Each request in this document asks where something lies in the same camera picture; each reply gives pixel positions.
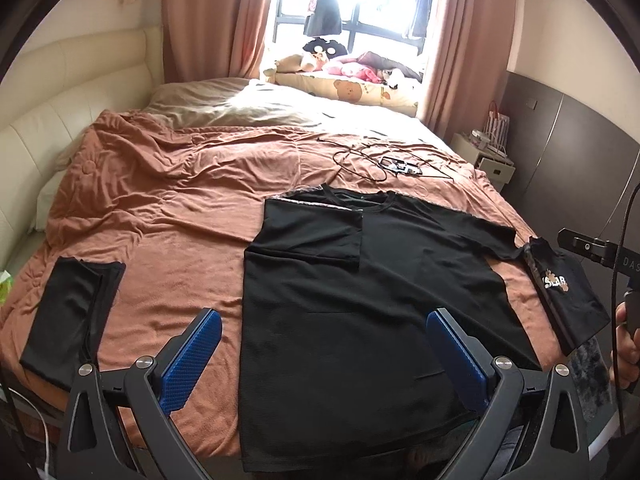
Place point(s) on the left pink curtain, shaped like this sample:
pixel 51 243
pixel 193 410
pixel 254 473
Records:
pixel 206 39

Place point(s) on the person's right hand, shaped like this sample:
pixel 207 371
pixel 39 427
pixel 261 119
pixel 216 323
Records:
pixel 625 359

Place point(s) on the folded black garment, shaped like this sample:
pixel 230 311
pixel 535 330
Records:
pixel 71 318

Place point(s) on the cream padded headboard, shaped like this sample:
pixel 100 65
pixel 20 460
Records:
pixel 50 94

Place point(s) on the right pink curtain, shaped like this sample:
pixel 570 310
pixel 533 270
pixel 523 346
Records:
pixel 467 48

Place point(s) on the pink curtain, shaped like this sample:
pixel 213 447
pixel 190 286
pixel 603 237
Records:
pixel 467 48
pixel 206 39

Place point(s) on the beige pillow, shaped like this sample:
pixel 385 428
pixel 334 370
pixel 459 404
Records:
pixel 232 102

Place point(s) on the folded black bear-print shirt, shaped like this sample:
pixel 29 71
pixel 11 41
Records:
pixel 574 310

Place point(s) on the hanging dark garment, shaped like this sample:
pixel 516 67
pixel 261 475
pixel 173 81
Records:
pixel 323 19

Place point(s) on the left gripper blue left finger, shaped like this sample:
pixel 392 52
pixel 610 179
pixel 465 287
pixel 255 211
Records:
pixel 184 358

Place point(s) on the green tissue pack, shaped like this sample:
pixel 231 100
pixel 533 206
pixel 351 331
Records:
pixel 6 284

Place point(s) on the bear-print long cushion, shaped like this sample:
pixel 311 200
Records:
pixel 352 90

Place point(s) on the white bedside cabinet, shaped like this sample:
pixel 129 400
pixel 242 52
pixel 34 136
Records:
pixel 499 170

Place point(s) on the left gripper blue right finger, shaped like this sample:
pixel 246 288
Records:
pixel 464 359

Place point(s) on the brown bed blanket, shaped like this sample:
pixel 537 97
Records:
pixel 179 207

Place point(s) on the large black t-shirt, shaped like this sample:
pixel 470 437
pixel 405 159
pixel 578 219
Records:
pixel 335 361

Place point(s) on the plush toys pile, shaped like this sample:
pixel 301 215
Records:
pixel 332 58

